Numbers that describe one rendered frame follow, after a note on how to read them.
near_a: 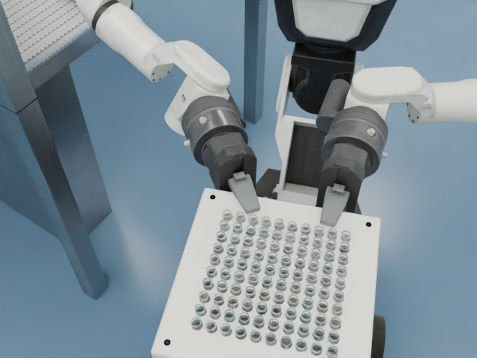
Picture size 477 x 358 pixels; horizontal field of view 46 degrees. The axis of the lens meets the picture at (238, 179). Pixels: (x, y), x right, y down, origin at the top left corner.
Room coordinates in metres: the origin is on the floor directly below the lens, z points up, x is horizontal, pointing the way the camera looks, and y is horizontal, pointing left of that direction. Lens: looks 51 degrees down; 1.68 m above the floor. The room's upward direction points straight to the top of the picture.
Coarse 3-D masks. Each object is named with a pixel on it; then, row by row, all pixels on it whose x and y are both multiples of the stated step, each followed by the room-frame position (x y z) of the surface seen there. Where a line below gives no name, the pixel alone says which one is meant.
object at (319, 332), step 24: (264, 240) 0.39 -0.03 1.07; (288, 240) 0.39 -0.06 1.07; (312, 240) 0.39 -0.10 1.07; (240, 264) 0.36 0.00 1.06; (288, 264) 0.36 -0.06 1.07; (312, 264) 0.36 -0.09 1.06; (240, 288) 0.32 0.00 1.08; (264, 288) 0.32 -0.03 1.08; (312, 288) 0.33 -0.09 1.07; (216, 312) 0.30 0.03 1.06; (264, 312) 0.29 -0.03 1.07; (288, 312) 0.30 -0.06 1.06; (312, 336) 0.27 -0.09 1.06
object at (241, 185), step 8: (240, 176) 0.49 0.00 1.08; (248, 176) 0.50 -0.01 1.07; (232, 184) 0.48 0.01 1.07; (240, 184) 0.48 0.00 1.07; (248, 184) 0.48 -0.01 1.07; (240, 192) 0.47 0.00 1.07; (248, 192) 0.47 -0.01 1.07; (240, 200) 0.45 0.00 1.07; (248, 200) 0.45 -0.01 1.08; (256, 200) 0.45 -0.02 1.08; (248, 208) 0.44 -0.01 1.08; (256, 208) 0.44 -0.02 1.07
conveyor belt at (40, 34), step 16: (16, 0) 1.21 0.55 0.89; (32, 0) 1.21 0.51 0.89; (48, 0) 1.21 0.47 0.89; (64, 0) 1.21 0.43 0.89; (16, 16) 1.14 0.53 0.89; (32, 16) 1.14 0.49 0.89; (48, 16) 1.14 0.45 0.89; (64, 16) 1.14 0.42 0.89; (80, 16) 1.15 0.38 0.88; (16, 32) 1.08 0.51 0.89; (32, 32) 1.08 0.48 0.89; (48, 32) 1.08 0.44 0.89; (64, 32) 1.09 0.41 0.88; (80, 32) 1.12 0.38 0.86; (32, 48) 1.02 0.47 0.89; (48, 48) 1.04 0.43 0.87; (32, 64) 0.99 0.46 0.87
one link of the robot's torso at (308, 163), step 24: (288, 72) 0.95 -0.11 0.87; (288, 96) 0.96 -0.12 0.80; (288, 120) 0.87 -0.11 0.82; (312, 120) 0.86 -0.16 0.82; (288, 144) 0.83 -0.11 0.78; (312, 144) 0.85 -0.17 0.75; (288, 168) 0.83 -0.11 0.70; (312, 168) 0.82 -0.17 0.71; (288, 192) 0.76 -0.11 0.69; (312, 192) 0.77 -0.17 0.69
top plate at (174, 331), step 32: (224, 192) 0.47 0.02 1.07; (192, 224) 0.42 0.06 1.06; (320, 224) 0.42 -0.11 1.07; (352, 224) 0.42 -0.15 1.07; (192, 256) 0.37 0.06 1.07; (224, 256) 0.37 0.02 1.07; (320, 256) 0.37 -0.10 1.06; (352, 256) 0.37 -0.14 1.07; (192, 288) 0.33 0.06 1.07; (256, 288) 0.33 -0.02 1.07; (288, 288) 0.33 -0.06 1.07; (352, 288) 0.33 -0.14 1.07; (224, 320) 0.28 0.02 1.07; (352, 320) 0.28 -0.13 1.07; (160, 352) 0.25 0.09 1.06; (192, 352) 0.25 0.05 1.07; (224, 352) 0.25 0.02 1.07; (256, 352) 0.25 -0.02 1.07; (288, 352) 0.25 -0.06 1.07; (352, 352) 0.25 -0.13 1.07
